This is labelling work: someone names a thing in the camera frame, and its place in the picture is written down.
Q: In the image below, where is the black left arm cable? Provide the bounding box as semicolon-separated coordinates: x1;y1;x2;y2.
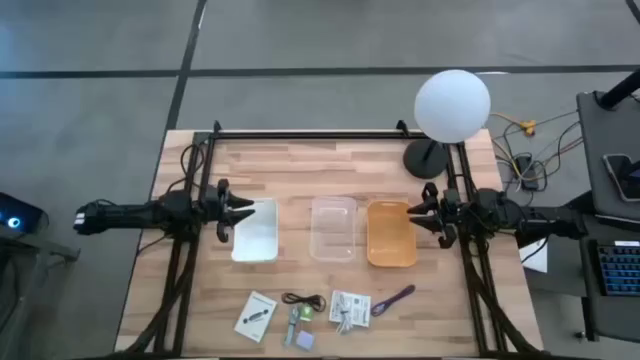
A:
167;141;208;195

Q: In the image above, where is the white globe table lamp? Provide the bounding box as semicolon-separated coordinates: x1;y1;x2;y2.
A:
402;68;493;180

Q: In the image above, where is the black keyboard with blue keys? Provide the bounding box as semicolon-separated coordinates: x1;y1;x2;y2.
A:
596;239;640;298

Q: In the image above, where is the dark grey desk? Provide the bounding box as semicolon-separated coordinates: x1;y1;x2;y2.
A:
575;89;640;224

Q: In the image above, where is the black floor cable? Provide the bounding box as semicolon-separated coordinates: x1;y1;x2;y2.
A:
498;119;585;197

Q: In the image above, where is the bagged acer leaflet pack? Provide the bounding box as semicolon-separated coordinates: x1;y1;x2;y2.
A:
328;289;373;335

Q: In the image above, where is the white plastic bin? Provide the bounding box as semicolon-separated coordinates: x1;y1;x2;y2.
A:
230;197;280;264

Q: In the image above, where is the black aluminium rig frame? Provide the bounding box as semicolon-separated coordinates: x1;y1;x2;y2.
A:
113;119;547;360

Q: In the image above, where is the white paper sheet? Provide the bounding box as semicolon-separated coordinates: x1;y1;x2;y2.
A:
518;236;550;274

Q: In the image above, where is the black device with blue light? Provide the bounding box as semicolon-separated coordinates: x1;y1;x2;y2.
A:
0;191;45;235

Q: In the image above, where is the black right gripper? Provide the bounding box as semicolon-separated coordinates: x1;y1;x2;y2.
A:
406;182;461;250

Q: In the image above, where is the lavender white square adapter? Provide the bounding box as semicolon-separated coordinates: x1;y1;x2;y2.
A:
295;330;316;352

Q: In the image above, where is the orange plastic bin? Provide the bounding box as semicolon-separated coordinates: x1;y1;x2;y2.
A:
366;199;418;269

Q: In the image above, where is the black power adapter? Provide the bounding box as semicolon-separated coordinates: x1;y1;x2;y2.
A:
514;154;541;193

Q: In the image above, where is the clear plastic bin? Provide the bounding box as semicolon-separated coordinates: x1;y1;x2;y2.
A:
308;195;359;263

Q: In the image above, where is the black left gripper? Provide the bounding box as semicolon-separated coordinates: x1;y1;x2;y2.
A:
207;178;257;245

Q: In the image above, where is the black slanted pole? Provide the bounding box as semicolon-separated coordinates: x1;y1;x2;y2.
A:
597;66;640;111

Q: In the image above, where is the grey side stand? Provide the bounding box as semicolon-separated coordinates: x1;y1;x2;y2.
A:
0;232;81;360

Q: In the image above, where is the yellow floor cable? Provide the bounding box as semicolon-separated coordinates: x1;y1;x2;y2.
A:
488;111;585;182

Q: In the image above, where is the white packet with pen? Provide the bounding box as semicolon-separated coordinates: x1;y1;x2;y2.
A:
233;290;278;344

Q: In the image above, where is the smartphone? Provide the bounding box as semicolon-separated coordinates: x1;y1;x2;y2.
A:
601;153;640;203

